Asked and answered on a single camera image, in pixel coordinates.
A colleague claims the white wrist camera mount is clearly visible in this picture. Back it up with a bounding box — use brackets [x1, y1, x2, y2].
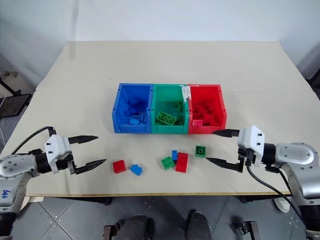
[44, 134, 74, 175]
[236, 125, 266, 167]

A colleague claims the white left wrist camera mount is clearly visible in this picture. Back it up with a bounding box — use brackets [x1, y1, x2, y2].
[44, 134, 74, 175]

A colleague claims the green plastic bin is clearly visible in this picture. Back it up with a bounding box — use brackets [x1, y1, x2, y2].
[150, 83, 191, 134]

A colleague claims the green toy brick with ring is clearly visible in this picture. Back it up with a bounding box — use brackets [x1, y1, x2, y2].
[194, 145, 207, 159]

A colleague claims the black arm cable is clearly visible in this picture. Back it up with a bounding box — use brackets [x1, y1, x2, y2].
[10, 126, 57, 156]
[245, 161, 310, 232]

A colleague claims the white shoe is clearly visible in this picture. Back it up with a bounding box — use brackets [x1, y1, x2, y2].
[273, 195, 292, 214]

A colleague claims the black table frame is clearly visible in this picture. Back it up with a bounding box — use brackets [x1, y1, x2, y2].
[41, 195, 285, 206]

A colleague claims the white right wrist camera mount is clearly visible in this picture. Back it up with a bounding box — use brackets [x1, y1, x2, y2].
[236, 125, 266, 167]

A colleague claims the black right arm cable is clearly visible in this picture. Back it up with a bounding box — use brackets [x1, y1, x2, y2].
[245, 161, 310, 232]

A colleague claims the green square toy brick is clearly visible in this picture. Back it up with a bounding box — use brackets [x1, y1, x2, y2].
[160, 155, 176, 171]

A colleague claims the red plastic bin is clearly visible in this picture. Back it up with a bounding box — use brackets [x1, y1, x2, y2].
[187, 83, 228, 135]

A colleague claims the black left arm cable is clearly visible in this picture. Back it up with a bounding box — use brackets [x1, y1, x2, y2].
[10, 126, 57, 156]

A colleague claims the white tape strip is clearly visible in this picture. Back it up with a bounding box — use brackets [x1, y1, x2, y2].
[180, 84, 192, 101]

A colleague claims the black metal stand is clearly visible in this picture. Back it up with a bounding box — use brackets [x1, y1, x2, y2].
[0, 70, 33, 119]

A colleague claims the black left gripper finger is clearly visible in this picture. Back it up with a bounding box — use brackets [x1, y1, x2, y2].
[73, 158, 108, 176]
[67, 134, 99, 146]

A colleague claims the red square toy brick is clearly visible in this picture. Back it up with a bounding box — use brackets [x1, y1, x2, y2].
[112, 159, 127, 174]

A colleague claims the long red toy brick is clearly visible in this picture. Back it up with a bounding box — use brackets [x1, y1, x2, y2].
[175, 152, 190, 173]

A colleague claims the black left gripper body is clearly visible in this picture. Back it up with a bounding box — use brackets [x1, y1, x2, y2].
[56, 143, 77, 176]

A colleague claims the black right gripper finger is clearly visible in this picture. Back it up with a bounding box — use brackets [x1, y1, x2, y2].
[205, 155, 245, 174]
[212, 128, 241, 139]

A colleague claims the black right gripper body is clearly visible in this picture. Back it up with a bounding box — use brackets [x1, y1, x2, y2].
[237, 147, 255, 166]

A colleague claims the blue plastic bin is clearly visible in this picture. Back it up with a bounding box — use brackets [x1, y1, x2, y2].
[111, 82, 154, 134]

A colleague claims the dark rounded shape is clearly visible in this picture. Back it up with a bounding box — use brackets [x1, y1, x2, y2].
[115, 214, 155, 240]
[186, 209, 214, 240]

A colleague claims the long light green toy brick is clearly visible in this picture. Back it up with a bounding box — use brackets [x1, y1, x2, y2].
[155, 111, 179, 126]

